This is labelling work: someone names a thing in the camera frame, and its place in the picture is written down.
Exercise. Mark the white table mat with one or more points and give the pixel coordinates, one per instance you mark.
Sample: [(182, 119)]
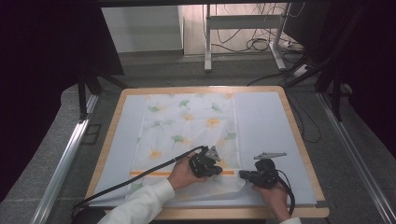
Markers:
[(267, 124)]

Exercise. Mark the dark curtain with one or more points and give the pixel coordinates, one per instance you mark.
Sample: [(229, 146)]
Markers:
[(373, 62), (40, 77)]

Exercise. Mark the white leaf-print cloth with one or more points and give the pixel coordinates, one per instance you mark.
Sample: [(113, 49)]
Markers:
[(186, 124)]

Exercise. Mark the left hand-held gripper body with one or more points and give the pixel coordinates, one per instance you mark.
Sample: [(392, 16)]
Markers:
[(202, 163)]

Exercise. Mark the dark floor grate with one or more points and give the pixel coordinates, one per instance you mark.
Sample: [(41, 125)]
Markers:
[(91, 134)]

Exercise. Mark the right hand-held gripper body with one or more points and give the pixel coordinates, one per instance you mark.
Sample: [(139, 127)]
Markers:
[(264, 174)]

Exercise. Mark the aluminium floor rail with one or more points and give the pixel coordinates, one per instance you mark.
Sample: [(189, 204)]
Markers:
[(67, 149), (355, 155)]

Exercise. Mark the white metal desk frame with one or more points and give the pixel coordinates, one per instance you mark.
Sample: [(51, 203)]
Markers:
[(243, 21)]

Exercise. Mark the white wall panel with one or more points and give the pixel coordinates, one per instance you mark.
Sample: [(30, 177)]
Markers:
[(141, 29)]

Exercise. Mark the person's left hand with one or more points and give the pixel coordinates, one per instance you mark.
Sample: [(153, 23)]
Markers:
[(182, 174)]

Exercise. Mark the white power strip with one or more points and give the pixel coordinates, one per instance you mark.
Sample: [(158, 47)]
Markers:
[(300, 70)]

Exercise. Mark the person's right hand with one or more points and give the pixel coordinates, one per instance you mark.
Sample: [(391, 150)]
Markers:
[(274, 199)]

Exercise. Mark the black metal stand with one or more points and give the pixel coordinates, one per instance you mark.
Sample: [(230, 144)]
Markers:
[(82, 96), (336, 93)]

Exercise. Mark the grey tape piece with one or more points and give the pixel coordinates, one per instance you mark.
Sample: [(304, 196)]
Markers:
[(322, 204)]

